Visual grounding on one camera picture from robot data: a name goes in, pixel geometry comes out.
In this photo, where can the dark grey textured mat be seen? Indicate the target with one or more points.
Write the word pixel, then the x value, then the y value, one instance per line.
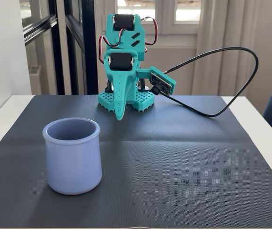
pixel 162 190

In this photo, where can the black table clamp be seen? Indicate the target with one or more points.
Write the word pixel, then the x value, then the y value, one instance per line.
pixel 107 87
pixel 142 86

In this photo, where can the wrist camera teal mount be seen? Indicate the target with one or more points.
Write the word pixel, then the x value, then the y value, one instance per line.
pixel 162 82

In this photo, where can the teal gripper black servo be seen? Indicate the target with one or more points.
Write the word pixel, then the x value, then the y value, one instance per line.
pixel 120 62

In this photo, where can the beige curtain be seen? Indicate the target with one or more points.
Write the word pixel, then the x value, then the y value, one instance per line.
pixel 269 35

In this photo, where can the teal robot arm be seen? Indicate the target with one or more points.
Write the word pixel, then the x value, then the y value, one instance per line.
pixel 126 40

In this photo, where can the white framed window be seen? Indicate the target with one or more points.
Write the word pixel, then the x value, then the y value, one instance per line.
pixel 188 12

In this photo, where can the black framed glass door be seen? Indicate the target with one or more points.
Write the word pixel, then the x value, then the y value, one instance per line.
pixel 88 47

